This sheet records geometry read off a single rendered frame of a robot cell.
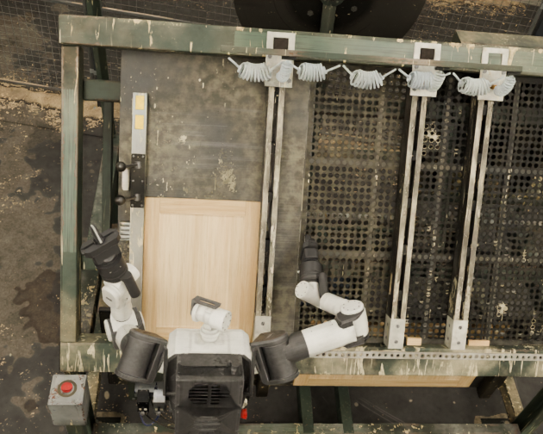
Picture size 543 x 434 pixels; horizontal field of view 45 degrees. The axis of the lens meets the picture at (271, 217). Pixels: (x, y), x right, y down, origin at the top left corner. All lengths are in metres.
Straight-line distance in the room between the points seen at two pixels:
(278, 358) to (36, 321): 2.00
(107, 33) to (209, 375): 1.21
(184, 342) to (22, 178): 2.67
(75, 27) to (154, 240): 0.81
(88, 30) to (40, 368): 1.91
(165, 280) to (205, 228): 0.25
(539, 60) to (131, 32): 1.49
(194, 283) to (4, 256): 1.81
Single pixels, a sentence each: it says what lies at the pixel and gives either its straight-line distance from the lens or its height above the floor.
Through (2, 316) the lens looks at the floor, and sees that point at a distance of 3.89.
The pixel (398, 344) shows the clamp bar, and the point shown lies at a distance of 2.72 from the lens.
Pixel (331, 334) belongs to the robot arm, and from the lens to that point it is 2.13.
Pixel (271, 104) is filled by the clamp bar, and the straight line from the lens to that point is 2.43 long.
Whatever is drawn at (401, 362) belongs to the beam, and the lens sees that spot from 2.78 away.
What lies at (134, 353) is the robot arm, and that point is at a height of 1.35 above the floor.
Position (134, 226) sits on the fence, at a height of 1.27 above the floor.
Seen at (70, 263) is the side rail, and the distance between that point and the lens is 2.56.
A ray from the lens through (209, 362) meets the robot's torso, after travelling 2.02.
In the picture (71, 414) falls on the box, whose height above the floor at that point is 0.85.
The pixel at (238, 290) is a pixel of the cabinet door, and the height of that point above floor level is 1.06.
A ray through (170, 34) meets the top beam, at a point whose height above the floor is 1.85.
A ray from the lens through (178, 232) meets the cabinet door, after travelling 2.52.
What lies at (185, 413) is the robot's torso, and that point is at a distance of 2.05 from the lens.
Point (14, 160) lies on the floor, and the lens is 4.70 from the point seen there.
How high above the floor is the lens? 3.15
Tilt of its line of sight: 47 degrees down
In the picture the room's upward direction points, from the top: 10 degrees clockwise
